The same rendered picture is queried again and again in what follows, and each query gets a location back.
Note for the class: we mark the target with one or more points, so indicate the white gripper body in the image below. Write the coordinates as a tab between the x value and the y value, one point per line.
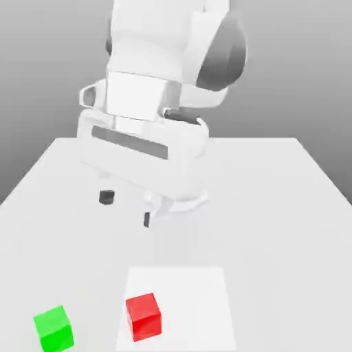
181	167

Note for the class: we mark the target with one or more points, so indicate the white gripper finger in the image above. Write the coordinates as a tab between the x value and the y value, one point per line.
106	197
151	206

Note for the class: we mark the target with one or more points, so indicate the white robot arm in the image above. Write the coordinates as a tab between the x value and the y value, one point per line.
154	41

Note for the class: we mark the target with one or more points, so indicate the small red cube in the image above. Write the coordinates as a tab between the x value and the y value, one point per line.
144	319

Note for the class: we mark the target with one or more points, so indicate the small green cube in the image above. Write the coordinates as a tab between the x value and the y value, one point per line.
53	328

